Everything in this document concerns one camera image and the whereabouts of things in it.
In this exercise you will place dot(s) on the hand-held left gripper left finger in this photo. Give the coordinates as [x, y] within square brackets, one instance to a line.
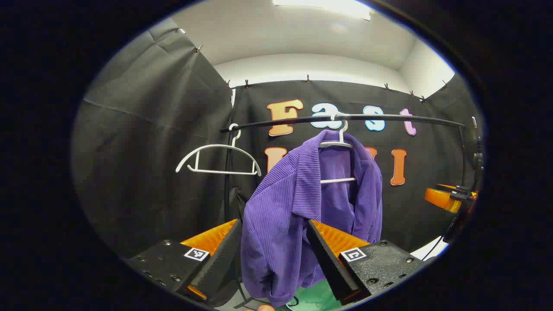
[220, 263]

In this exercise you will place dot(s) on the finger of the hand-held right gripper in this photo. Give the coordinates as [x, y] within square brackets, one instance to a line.
[440, 199]

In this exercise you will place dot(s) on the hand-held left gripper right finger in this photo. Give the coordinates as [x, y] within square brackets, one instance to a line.
[328, 263]

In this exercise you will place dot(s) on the green laundry hamper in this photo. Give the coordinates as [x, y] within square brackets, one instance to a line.
[317, 300]

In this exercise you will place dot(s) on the purple ribbed shirt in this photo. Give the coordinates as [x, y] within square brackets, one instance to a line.
[276, 216]

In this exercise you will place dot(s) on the white plastic hanger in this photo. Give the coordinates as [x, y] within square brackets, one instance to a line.
[337, 180]
[224, 172]

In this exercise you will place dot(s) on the black backdrop cloth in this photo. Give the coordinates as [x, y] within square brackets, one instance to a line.
[151, 172]

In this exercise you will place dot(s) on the row of black binder clips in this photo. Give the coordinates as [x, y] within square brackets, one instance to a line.
[307, 79]

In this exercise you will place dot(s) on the ceiling light panel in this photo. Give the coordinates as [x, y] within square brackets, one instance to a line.
[328, 5]

